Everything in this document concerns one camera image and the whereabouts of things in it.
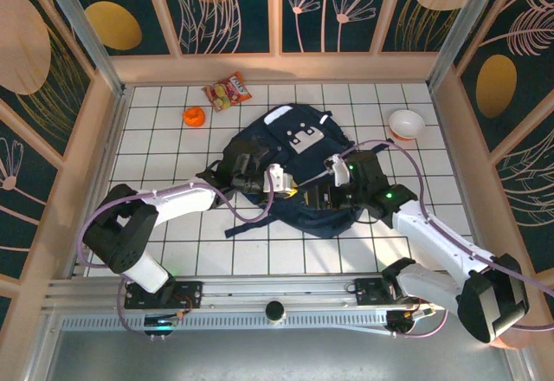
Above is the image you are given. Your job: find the crumpled orange cup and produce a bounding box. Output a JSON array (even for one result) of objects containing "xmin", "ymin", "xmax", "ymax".
[{"xmin": 182, "ymin": 107, "xmax": 207, "ymax": 128}]

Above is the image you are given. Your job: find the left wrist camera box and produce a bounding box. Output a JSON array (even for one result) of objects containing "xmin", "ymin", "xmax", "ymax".
[{"xmin": 262, "ymin": 163, "xmax": 296, "ymax": 195}]

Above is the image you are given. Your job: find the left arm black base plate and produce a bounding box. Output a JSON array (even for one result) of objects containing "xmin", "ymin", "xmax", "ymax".
[{"xmin": 124, "ymin": 280, "xmax": 204, "ymax": 311}]

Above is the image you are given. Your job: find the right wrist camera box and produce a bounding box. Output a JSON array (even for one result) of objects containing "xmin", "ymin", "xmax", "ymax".
[{"xmin": 324, "ymin": 154, "xmax": 352, "ymax": 187}]

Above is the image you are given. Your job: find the translucent orange cup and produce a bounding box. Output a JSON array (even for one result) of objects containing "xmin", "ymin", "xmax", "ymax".
[{"xmin": 488, "ymin": 335, "xmax": 528, "ymax": 351}]

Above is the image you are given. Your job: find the orange snack bag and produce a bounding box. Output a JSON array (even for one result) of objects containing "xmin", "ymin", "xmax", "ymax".
[{"xmin": 201, "ymin": 71, "xmax": 253, "ymax": 113}]

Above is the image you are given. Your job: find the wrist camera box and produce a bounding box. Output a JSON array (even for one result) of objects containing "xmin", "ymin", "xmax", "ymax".
[
  {"xmin": 324, "ymin": 154, "xmax": 352, "ymax": 187},
  {"xmin": 262, "ymin": 163, "xmax": 296, "ymax": 195}
]

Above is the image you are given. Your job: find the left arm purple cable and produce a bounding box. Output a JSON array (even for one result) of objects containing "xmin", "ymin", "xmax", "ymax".
[{"xmin": 79, "ymin": 168, "xmax": 278, "ymax": 339}]

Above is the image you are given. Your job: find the aluminium corner post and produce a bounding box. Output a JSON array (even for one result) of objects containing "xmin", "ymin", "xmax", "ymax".
[
  {"xmin": 36, "ymin": 0, "xmax": 127, "ymax": 96},
  {"xmin": 427, "ymin": 0, "xmax": 507, "ymax": 92}
]

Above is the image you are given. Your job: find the perforated metal strip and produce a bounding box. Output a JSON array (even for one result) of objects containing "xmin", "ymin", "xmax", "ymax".
[{"xmin": 60, "ymin": 313, "xmax": 390, "ymax": 334}]

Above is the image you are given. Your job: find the aluminium mounting rail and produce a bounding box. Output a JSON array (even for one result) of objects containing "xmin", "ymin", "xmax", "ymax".
[{"xmin": 42, "ymin": 271, "xmax": 511, "ymax": 313}]

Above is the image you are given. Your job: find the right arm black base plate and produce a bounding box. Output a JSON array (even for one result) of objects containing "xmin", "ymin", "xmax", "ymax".
[{"xmin": 354, "ymin": 276, "xmax": 403, "ymax": 307}]

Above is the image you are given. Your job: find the white and orange bowl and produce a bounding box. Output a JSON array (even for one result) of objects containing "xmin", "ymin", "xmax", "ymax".
[{"xmin": 388, "ymin": 109, "xmax": 427, "ymax": 141}]

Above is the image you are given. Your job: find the black round knob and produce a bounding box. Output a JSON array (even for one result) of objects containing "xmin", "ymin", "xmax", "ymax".
[{"xmin": 264, "ymin": 299, "xmax": 287, "ymax": 325}]

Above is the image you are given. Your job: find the black controller board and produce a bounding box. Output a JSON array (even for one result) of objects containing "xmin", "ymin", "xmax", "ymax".
[
  {"xmin": 144, "ymin": 316, "xmax": 178, "ymax": 338},
  {"xmin": 386, "ymin": 309, "xmax": 435, "ymax": 338}
]

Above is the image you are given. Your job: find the navy blue backpack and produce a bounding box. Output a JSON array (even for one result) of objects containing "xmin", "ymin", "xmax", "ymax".
[{"xmin": 196, "ymin": 102, "xmax": 369, "ymax": 239}]

